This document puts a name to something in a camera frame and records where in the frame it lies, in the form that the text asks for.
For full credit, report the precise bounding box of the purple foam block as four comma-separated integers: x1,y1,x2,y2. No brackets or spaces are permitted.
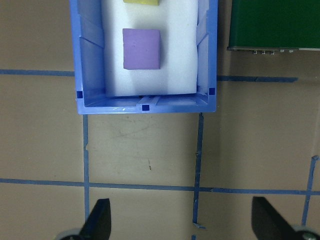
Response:
122,28,161,70

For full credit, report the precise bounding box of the yellow foam block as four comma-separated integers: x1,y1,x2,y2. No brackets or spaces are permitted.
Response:
122,0,160,6

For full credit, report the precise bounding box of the blue plastic storage bin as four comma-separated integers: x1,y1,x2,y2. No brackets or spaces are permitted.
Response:
69,0,219,115

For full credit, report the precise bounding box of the white foam pad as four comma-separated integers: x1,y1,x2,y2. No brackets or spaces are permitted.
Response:
100,0,199,97

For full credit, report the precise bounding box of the green conveyor belt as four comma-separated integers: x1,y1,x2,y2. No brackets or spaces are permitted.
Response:
226,0,320,55

